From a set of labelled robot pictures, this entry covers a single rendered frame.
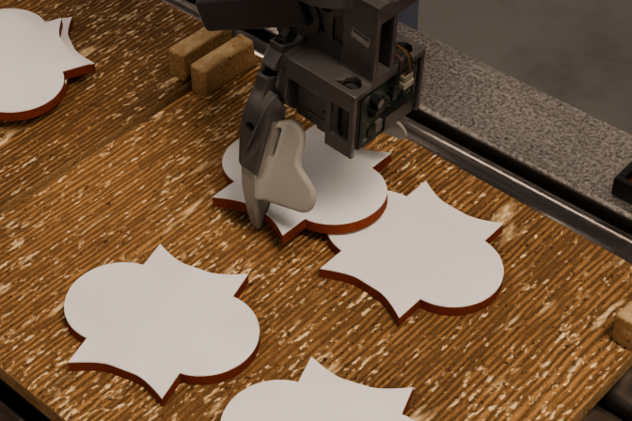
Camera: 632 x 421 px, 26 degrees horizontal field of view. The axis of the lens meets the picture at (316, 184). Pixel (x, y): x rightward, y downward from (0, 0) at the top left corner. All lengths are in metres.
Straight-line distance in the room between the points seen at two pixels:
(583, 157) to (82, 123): 0.39
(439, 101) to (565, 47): 1.63
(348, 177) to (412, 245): 0.08
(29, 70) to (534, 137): 0.40
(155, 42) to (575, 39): 1.70
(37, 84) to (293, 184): 0.26
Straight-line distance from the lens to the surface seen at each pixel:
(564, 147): 1.09
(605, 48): 2.75
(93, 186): 1.02
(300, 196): 0.91
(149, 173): 1.02
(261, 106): 0.89
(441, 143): 1.07
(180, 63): 1.09
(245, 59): 1.10
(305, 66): 0.87
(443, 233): 0.96
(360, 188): 0.97
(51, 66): 1.10
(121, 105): 1.08
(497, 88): 1.13
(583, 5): 2.86
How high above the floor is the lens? 1.62
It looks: 43 degrees down
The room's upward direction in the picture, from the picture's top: straight up
